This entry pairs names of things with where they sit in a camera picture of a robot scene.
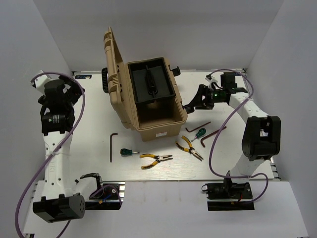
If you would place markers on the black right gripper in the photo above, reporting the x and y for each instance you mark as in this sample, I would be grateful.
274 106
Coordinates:
197 101

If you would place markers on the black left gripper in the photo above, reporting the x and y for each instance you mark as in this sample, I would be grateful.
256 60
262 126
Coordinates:
74 90

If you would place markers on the tan plastic toolbox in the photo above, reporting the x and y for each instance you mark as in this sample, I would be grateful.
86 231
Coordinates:
152 121

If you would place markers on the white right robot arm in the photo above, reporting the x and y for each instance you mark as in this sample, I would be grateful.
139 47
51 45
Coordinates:
262 133

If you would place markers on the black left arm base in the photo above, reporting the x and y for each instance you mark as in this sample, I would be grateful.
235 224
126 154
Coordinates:
99 194

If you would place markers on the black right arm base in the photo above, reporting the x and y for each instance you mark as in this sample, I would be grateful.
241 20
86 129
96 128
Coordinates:
228 196

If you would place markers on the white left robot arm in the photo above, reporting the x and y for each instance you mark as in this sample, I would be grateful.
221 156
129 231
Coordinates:
58 201

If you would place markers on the dark hex key small right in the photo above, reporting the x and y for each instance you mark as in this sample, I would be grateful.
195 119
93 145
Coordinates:
194 129

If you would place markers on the green stubby screwdriver right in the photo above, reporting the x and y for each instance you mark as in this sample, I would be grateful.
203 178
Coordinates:
199 134

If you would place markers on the green stubby screwdriver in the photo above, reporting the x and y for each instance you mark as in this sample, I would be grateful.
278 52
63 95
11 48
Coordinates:
127 152
199 134

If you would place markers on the dark hex key large right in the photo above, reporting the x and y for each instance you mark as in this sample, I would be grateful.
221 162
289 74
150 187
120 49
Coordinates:
202 141

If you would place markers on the yellow pliers right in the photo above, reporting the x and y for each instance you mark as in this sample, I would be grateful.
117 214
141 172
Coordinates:
190 149

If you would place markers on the yellow pliers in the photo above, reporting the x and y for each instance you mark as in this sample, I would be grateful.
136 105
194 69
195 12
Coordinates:
157 159
190 149

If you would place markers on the black toolbox inner tray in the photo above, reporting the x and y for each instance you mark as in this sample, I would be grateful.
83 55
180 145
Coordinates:
150 81

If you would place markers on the yellow pliers centre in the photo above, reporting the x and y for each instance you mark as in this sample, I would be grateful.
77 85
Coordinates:
157 159

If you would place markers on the green stubby screwdriver left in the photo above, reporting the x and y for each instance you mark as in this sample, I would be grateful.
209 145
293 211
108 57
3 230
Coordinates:
127 152

